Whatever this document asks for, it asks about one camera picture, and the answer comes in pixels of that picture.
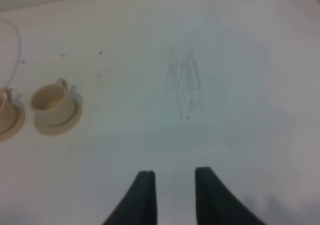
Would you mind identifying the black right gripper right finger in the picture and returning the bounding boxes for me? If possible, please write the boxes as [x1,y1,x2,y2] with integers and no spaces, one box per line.
[195,167,264,225]

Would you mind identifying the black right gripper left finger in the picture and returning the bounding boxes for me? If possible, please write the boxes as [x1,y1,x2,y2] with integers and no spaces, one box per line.
[104,170,158,225]

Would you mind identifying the right cup saucer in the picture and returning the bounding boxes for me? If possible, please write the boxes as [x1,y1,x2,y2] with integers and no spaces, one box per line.
[33,94,83,136]

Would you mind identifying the cup saucer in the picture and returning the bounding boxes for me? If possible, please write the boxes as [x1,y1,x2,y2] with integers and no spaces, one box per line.
[0,104,26,143]
[33,94,83,136]

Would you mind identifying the right beige teacup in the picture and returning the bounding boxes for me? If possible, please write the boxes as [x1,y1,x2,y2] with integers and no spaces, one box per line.
[30,78,76,126]

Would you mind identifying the beige teacup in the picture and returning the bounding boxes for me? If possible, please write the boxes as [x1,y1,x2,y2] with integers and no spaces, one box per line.
[0,87,16,134]
[30,78,76,126]

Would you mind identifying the left cup saucer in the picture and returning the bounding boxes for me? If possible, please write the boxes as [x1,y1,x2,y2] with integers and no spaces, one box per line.
[0,104,26,143]

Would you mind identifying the left beige teacup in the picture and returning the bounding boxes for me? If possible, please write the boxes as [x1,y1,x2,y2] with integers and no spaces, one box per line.
[0,87,16,134]

